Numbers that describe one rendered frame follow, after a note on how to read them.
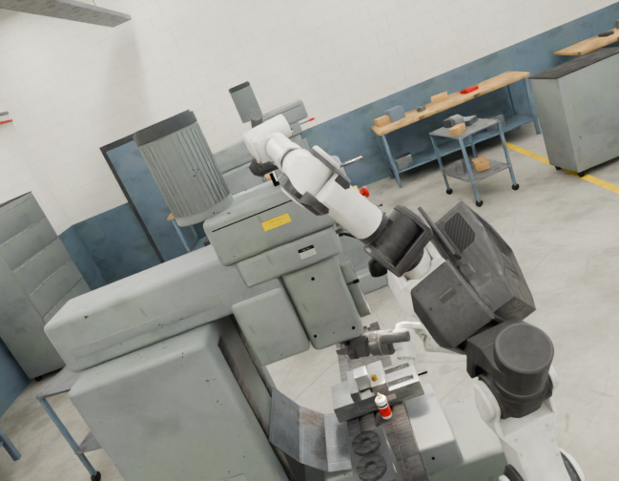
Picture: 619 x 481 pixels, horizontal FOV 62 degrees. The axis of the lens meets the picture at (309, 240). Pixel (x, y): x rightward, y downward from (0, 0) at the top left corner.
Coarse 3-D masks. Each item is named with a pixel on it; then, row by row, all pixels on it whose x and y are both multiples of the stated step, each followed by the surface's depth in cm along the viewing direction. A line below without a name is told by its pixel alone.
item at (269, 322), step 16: (240, 304) 167; (256, 304) 166; (272, 304) 167; (288, 304) 167; (240, 320) 168; (256, 320) 168; (272, 320) 168; (288, 320) 169; (256, 336) 170; (272, 336) 170; (288, 336) 171; (304, 336) 172; (256, 352) 173; (272, 352) 173; (288, 352) 173
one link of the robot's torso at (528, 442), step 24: (480, 384) 119; (480, 408) 124; (552, 408) 124; (504, 432) 124; (528, 432) 124; (552, 432) 125; (528, 456) 125; (552, 456) 126; (528, 480) 127; (552, 480) 127; (576, 480) 128
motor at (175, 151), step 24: (168, 120) 150; (192, 120) 155; (144, 144) 153; (168, 144) 151; (192, 144) 154; (168, 168) 153; (192, 168) 155; (216, 168) 161; (168, 192) 158; (192, 192) 156; (216, 192) 159; (192, 216) 159
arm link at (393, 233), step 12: (384, 216) 124; (396, 216) 126; (384, 228) 126; (396, 228) 125; (408, 228) 125; (420, 228) 126; (372, 240) 123; (384, 240) 126; (396, 240) 125; (408, 240) 126; (384, 252) 126; (396, 252) 126
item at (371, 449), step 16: (368, 432) 159; (384, 432) 161; (352, 448) 158; (368, 448) 153; (384, 448) 152; (352, 464) 152; (368, 464) 149; (384, 464) 145; (368, 480) 143; (384, 480) 142; (400, 480) 150
